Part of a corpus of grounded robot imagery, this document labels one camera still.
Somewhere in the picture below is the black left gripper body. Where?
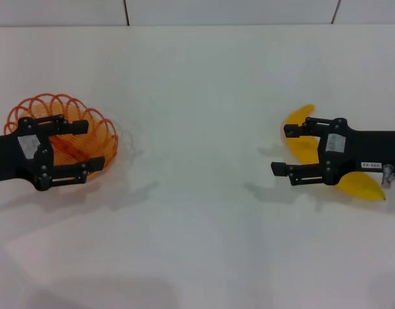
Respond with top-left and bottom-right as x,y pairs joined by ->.
0,117 -> 55,192

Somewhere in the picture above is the silver metal cable connector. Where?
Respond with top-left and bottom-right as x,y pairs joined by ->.
380,163 -> 395,188

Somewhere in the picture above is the orange woven plastic basket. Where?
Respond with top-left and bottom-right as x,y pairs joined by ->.
3,93 -> 119,178

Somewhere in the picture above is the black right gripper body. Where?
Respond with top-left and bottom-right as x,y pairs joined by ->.
316,117 -> 395,187

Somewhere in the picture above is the yellow banana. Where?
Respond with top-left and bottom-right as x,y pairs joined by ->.
283,103 -> 387,202

